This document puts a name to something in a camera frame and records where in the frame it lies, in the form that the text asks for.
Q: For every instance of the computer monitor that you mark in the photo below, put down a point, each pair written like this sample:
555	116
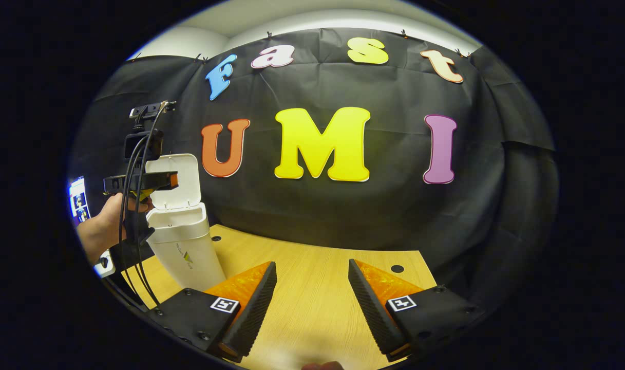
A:
78	200

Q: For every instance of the wooden desktop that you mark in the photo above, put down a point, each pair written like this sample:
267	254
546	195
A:
312	288

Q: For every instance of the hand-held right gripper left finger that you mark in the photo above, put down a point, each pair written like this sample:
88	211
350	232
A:
253	318

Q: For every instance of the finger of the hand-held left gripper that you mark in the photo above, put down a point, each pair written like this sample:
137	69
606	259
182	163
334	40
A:
137	181

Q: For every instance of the black backdrop cloth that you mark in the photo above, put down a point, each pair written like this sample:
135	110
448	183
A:
343	216

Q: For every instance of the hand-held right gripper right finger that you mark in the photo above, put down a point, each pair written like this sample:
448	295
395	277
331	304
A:
376	318

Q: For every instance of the white desktop garbage bin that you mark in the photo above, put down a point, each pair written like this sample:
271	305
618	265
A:
189	257

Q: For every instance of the white side table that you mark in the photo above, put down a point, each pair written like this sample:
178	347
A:
109	271

